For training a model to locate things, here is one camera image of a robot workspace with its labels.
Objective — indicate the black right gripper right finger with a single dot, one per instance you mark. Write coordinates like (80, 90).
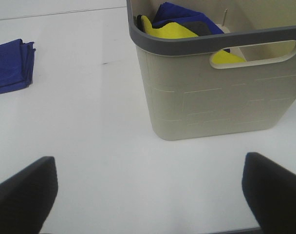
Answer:
(270, 192)

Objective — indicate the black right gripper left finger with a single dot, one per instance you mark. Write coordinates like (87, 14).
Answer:
(27, 197)

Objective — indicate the blue towel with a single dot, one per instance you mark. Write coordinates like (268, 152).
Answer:
(182, 17)
(16, 65)

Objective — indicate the beige plastic basket grey rim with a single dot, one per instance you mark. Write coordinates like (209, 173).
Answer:
(241, 80)

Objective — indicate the dark grey towel in basket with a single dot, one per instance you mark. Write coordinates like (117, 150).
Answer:
(170, 29)

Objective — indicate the yellow towel in basket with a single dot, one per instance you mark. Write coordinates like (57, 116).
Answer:
(224, 57)

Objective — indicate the blue towel in basket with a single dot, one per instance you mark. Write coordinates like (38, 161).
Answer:
(182, 17)

